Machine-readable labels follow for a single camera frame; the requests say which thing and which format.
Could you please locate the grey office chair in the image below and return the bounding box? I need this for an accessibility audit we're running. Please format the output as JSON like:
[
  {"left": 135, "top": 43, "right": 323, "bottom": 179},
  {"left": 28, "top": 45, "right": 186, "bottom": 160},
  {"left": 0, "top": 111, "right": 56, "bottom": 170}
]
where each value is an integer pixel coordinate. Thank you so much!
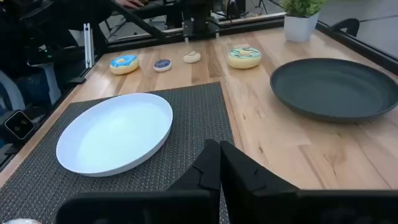
[{"left": 0, "top": 60, "right": 63, "bottom": 116}]

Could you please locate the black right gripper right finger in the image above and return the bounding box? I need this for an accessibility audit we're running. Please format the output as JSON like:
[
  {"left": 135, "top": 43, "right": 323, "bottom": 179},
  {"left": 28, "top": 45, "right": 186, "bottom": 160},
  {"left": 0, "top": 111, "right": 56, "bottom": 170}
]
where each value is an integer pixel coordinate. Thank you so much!
[{"left": 220, "top": 140, "right": 398, "bottom": 224}]

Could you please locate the small purple frosted donut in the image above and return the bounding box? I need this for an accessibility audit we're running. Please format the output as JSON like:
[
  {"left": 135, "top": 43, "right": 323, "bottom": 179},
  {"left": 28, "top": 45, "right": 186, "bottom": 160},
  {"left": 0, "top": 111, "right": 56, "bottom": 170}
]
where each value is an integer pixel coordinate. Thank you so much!
[{"left": 153, "top": 58, "right": 172, "bottom": 73}]

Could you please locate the person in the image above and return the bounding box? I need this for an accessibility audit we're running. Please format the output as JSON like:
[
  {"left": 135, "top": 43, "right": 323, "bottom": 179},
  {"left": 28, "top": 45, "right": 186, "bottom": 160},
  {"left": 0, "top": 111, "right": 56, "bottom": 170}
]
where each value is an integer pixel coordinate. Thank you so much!
[{"left": 0, "top": 0, "right": 119, "bottom": 78}]

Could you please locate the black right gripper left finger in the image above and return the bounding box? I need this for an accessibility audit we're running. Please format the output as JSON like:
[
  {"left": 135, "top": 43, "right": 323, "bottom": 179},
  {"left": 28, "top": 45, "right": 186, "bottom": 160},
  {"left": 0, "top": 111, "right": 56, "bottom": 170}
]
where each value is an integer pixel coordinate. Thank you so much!
[{"left": 55, "top": 139, "right": 221, "bottom": 224}]

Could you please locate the grey woven placemat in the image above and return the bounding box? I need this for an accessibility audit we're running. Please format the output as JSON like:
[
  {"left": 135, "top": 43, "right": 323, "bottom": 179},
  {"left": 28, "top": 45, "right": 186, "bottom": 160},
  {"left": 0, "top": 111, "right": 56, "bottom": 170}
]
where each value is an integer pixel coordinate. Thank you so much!
[{"left": 0, "top": 82, "right": 234, "bottom": 224}]

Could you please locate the white aluminium bracket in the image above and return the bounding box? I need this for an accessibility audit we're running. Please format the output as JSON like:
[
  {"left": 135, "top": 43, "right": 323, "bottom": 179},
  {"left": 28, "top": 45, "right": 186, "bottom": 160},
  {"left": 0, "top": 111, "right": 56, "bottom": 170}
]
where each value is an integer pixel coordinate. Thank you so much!
[{"left": 83, "top": 22, "right": 95, "bottom": 69}]

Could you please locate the black control box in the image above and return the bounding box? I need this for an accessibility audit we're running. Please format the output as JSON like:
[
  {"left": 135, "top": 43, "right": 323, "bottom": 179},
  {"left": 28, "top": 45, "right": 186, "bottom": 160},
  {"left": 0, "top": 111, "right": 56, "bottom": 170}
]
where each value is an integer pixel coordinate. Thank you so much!
[{"left": 26, "top": 46, "right": 86, "bottom": 67}]

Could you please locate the large mint donut dark drizzle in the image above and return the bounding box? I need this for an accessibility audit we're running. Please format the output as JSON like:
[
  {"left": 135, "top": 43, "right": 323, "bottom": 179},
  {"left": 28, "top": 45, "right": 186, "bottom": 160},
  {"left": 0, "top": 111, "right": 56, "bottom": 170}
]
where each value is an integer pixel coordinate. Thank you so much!
[{"left": 227, "top": 47, "right": 262, "bottom": 70}]

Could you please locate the small white frosted donut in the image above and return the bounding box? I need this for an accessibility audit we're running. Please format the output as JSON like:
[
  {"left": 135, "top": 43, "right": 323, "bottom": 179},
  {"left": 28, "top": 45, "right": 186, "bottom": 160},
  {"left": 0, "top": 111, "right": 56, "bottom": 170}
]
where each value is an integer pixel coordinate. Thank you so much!
[{"left": 182, "top": 50, "right": 201, "bottom": 64}]

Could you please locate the white round plate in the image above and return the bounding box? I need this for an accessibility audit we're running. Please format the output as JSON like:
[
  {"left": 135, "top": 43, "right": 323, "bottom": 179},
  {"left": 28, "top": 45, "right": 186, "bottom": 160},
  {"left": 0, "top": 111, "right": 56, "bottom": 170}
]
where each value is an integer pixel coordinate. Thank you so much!
[{"left": 55, "top": 92, "right": 174, "bottom": 177}]

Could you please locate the green plant in white pot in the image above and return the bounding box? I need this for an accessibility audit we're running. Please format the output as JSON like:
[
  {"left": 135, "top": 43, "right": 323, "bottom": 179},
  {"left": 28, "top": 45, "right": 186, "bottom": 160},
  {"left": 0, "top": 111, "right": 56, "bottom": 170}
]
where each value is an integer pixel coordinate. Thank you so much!
[{"left": 279, "top": 0, "right": 327, "bottom": 43}]

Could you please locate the person's hand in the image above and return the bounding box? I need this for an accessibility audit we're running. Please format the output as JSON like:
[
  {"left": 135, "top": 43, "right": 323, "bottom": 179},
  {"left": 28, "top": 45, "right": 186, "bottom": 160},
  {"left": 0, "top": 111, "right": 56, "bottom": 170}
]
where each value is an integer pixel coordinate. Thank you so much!
[{"left": 116, "top": 0, "right": 146, "bottom": 9}]

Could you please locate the black curved bracket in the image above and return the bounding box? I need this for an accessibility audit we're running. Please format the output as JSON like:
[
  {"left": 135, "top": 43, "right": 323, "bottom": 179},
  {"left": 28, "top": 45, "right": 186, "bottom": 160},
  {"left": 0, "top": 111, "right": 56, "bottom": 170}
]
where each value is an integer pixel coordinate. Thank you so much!
[{"left": 328, "top": 17, "right": 361, "bottom": 37}]

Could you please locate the dark grey round plate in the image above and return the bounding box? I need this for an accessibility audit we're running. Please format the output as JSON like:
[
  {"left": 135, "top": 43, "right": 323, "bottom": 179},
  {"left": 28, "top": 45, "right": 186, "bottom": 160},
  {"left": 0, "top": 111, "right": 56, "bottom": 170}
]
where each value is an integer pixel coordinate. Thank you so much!
[{"left": 269, "top": 57, "right": 398, "bottom": 123}]

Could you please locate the large blue frosted donut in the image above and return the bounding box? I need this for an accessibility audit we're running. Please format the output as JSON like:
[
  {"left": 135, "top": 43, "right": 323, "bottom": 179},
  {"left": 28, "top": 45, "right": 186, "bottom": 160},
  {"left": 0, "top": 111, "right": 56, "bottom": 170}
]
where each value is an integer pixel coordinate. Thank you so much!
[{"left": 109, "top": 54, "right": 140, "bottom": 75}]

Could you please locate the black square table camera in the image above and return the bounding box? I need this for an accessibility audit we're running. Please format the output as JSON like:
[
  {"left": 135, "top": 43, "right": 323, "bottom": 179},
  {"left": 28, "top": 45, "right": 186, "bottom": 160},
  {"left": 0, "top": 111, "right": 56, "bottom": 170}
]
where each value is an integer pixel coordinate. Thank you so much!
[{"left": 3, "top": 109, "right": 35, "bottom": 140}]

